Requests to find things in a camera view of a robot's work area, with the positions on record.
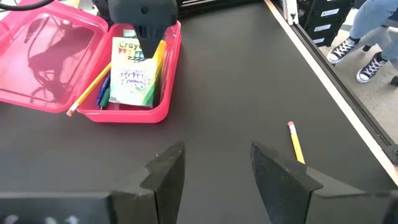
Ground person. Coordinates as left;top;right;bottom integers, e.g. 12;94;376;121
326;0;398;85

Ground pink plastic pencil case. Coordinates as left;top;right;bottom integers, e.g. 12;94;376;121
0;0;182;124

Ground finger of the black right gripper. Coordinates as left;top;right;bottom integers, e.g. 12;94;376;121
136;26;170;60

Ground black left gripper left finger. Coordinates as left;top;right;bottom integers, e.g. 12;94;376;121
110;140;187;224

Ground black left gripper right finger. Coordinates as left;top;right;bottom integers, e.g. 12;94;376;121
250;141;385;224

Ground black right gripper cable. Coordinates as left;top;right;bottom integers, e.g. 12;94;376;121
0;0;56;12

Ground green marker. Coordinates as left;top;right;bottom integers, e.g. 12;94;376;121
99;86;112;111

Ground blue pen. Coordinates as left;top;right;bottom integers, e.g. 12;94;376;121
95;73;111;106

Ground black equipment box white labels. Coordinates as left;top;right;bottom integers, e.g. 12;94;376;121
297;0;355;47

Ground orange pencil pink eraser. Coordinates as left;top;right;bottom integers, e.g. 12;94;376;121
287;121;306;165
66;62;112;118

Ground black table mat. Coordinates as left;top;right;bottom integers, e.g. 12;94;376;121
0;0;398;224

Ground yellow green crayon box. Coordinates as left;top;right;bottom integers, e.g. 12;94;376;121
108;29;168;109

